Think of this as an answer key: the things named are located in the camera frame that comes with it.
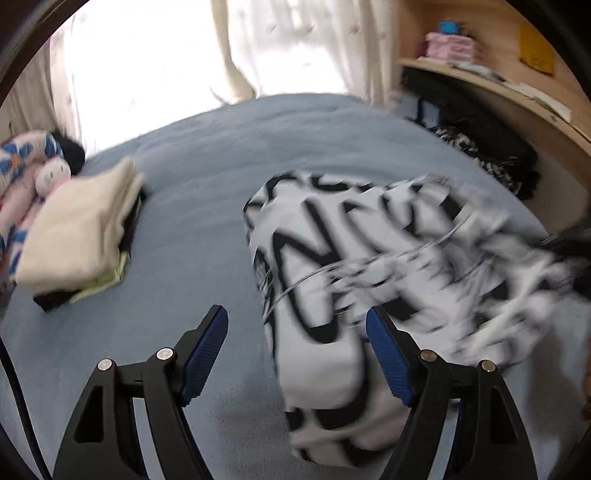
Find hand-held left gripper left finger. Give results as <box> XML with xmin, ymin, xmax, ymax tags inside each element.
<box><xmin>53</xmin><ymin>305</ymin><xmax>229</xmax><ymax>480</ymax></box>

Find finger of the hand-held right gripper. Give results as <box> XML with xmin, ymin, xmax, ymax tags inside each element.
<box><xmin>542</xmin><ymin>228</ymin><xmax>591</xmax><ymax>296</ymax></box>

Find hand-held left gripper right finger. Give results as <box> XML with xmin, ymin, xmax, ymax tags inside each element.
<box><xmin>365</xmin><ymin>305</ymin><xmax>541</xmax><ymax>480</ymax></box>

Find black and white printed jacket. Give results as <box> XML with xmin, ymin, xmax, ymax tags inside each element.
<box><xmin>242</xmin><ymin>171</ymin><xmax>587</xmax><ymax>464</ymax></box>

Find black clothes pile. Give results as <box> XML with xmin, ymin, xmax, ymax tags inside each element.
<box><xmin>51</xmin><ymin>131</ymin><xmax>86</xmax><ymax>176</ymax></box>

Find light green folded cloth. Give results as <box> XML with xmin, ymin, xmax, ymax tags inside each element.
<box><xmin>69</xmin><ymin>251</ymin><xmax>130</xmax><ymax>305</ymax></box>

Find black white speckled cloth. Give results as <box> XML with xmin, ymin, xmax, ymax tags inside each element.
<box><xmin>434</xmin><ymin>127</ymin><xmax>522</xmax><ymax>190</ymax></box>

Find papers on shelf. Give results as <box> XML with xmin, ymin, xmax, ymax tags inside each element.
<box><xmin>455</xmin><ymin>60</ymin><xmax>573</xmax><ymax>123</ymax></box>

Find blue bed sheet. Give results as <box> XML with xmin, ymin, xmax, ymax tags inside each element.
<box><xmin>0</xmin><ymin>92</ymin><xmax>591</xmax><ymax>480</ymax></box>

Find cream folded cloth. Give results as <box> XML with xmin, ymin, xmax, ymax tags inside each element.
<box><xmin>16</xmin><ymin>158</ymin><xmax>146</xmax><ymax>296</ymax></box>

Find yellow hanging cloth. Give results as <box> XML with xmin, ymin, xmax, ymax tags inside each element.
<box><xmin>519</xmin><ymin>23</ymin><xmax>555</xmax><ymax>77</ymax></box>

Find white cardboard box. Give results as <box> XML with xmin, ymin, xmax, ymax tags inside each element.
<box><xmin>392</xmin><ymin>92</ymin><xmax>439</xmax><ymax>127</ymax></box>

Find wooden shelf unit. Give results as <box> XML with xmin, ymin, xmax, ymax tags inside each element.
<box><xmin>394</xmin><ymin>0</ymin><xmax>591</xmax><ymax>222</ymax></box>

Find pink cat plush toy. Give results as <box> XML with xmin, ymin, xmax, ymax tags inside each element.
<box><xmin>36</xmin><ymin>157</ymin><xmax>72</xmax><ymax>195</ymax></box>

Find pink drawer organizer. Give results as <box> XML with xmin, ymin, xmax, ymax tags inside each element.
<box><xmin>425</xmin><ymin>31</ymin><xmax>476</xmax><ymax>61</ymax></box>

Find pink floral quilt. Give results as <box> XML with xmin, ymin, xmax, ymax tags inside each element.
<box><xmin>0</xmin><ymin>130</ymin><xmax>65</xmax><ymax>278</ymax></box>

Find white patterned curtain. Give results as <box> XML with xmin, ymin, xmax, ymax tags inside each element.
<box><xmin>226</xmin><ymin>0</ymin><xmax>402</xmax><ymax>107</ymax></box>

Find black cable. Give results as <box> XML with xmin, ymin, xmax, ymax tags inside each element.
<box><xmin>0</xmin><ymin>342</ymin><xmax>51</xmax><ymax>480</ymax></box>

